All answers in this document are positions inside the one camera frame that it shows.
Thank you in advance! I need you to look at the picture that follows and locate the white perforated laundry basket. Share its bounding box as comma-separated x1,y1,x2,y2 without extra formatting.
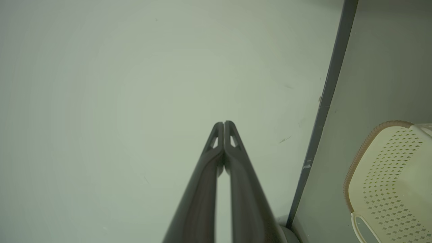
343,120,432,243

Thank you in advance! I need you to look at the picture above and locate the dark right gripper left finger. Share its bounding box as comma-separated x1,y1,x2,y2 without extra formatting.
162,122,224,243

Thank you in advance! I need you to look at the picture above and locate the black skirting board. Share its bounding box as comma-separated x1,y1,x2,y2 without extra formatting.
285,0,359,230

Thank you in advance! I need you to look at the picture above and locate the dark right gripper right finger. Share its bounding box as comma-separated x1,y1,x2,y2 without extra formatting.
224,120,287,243

